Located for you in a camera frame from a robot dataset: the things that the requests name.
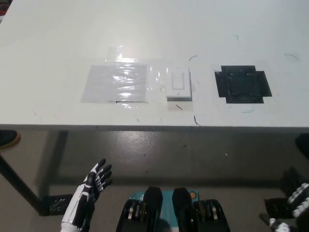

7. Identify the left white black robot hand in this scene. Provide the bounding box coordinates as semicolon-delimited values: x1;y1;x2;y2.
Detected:
61;158;113;231

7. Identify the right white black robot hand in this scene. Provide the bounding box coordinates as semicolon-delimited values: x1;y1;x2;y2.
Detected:
259;166;309;232

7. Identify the white rocker wall switch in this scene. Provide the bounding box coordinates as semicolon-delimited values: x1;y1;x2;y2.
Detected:
165;67;193;102

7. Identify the black shoe tan sole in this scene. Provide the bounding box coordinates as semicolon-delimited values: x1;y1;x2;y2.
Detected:
0;130;21;149

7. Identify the grey paper sheet under tape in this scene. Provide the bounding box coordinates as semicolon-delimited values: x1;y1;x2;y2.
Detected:
80;63;149;104

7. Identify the black taped square patch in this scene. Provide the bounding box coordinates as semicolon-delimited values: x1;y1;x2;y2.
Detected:
214;64;273;105

